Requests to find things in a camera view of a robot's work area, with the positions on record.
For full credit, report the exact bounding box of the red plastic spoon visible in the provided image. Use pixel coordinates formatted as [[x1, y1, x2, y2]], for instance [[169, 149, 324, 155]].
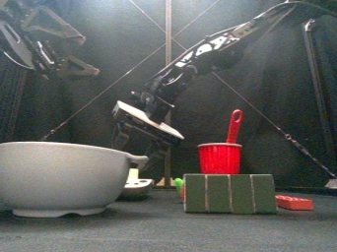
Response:
[[225, 108, 245, 145]]

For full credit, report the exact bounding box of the white frame corner bracket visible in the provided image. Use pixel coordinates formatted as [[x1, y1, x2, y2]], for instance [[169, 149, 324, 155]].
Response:
[[324, 177, 337, 190]]

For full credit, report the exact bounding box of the red striped toy salmon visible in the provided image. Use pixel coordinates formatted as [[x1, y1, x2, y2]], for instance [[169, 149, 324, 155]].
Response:
[[276, 194, 316, 212]]

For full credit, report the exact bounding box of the green toy sushi roll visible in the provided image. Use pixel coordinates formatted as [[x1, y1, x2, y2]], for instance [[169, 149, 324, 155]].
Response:
[[181, 172, 279, 216]]

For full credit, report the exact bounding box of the vertical metal frame pole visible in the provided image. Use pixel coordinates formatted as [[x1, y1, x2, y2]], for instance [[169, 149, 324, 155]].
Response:
[[156, 0, 178, 189]]

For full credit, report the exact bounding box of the green toy pea pod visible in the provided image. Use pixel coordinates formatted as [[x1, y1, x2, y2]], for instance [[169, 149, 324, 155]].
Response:
[[173, 177, 186, 195]]

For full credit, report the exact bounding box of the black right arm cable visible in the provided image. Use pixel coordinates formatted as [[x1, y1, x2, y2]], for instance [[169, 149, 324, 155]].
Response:
[[263, 0, 337, 19]]

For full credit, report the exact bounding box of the plain diagonal brace wire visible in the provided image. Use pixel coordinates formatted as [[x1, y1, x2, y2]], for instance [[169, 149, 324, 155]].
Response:
[[41, 0, 221, 142]]

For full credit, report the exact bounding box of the grey plastic bowl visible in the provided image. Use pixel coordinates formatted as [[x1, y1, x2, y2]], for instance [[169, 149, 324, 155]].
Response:
[[0, 141, 150, 219]]

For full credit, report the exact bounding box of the red plastic cup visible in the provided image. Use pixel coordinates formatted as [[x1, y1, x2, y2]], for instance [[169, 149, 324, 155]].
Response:
[[197, 142, 244, 175]]

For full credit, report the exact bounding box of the diagonal brace wire with turnbuckle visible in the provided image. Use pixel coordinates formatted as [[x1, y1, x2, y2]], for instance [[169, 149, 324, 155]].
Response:
[[128, 0, 337, 180]]

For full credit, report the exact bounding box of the white kitchen scale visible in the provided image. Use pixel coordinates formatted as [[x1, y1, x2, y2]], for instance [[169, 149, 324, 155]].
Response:
[[118, 167, 156, 200]]

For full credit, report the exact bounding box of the black metal frame strut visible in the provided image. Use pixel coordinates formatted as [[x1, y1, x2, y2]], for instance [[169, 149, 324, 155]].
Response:
[[301, 18, 337, 165]]

